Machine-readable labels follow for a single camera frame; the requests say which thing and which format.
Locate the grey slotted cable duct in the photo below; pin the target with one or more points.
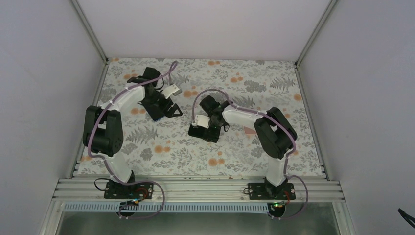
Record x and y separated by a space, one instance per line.
173 207

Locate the pink phone case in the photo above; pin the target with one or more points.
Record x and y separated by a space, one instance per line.
249 131

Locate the black phone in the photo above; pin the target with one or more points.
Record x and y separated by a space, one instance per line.
198 132

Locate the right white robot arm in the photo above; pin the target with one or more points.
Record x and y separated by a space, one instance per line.
275 133

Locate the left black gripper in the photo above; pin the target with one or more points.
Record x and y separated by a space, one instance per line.
160 110

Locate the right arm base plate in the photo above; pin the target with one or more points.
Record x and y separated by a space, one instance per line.
263 191

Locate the black object at edge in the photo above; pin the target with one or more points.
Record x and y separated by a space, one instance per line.
408 218

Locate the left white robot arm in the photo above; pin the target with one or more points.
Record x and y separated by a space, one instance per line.
103 129

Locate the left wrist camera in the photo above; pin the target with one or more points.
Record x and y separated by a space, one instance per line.
172 90

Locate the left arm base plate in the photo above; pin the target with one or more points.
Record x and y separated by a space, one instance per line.
140 191

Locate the floral tablecloth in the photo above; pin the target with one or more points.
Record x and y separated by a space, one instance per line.
164 147

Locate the aluminium rail frame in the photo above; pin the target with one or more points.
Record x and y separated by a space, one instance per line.
204 190

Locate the blue smartphone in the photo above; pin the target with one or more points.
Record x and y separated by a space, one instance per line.
157 109

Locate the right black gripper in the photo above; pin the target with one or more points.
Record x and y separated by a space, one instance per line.
205 133

